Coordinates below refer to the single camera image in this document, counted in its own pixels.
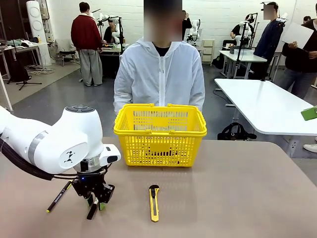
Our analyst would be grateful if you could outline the black bag on floor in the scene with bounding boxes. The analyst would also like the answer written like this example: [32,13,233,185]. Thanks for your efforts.
[217,122,258,141]

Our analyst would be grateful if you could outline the white table leg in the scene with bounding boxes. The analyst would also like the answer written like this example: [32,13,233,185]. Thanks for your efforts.
[0,73,14,112]

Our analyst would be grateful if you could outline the white side table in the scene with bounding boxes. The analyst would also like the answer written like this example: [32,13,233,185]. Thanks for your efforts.
[214,78,317,157]

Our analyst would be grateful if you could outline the black tripod stand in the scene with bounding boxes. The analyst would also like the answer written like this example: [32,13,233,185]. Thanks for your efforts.
[6,26,43,90]

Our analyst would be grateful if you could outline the person in black top jeans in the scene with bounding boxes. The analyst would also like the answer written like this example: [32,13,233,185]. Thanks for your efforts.
[281,18,317,100]

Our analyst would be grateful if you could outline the white paper sheet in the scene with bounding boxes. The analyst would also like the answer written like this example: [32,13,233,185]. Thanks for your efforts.
[281,22,315,50]

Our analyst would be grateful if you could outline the grey table with clothes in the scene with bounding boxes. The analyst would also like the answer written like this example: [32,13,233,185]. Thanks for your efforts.
[0,38,50,72]

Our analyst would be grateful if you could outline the yellow utility knife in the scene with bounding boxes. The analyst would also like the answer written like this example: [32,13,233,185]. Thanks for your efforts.
[149,184,160,222]

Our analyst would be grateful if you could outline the white background work table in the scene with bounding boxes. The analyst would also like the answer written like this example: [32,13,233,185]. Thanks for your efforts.
[218,49,268,79]

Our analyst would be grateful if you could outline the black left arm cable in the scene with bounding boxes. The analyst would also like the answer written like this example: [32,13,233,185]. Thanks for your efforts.
[0,137,75,181]

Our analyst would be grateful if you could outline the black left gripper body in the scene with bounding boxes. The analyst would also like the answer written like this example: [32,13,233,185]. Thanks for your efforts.
[71,168,116,203]

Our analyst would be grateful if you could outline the person in navy jacket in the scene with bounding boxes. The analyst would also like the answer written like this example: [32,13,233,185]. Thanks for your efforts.
[253,1,285,80]

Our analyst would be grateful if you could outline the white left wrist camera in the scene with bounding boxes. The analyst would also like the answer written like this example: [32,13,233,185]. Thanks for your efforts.
[99,145,122,166]

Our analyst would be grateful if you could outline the black highlighter pen yellow ends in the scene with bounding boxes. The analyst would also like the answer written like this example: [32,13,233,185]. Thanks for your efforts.
[46,180,72,213]

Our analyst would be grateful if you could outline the white tower air conditioner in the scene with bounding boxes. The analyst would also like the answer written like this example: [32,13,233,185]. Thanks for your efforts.
[26,0,52,65]

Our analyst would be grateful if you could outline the black stapler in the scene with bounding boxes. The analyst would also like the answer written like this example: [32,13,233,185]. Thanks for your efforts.
[146,146,181,166]

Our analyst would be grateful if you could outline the person in red sweater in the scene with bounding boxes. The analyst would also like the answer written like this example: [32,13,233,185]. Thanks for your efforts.
[71,1,104,87]

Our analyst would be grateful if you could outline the seated person in black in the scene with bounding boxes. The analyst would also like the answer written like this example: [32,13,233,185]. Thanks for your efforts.
[103,21,119,45]

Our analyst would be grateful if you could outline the yellow plastic shopping basket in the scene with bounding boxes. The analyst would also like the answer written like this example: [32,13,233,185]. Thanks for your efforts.
[113,103,208,167]

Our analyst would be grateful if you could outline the person in white hoodie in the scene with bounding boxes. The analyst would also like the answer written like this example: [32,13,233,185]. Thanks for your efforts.
[113,0,206,116]

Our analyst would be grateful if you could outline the white drawer cabinet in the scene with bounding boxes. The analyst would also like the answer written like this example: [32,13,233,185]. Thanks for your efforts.
[202,39,215,66]

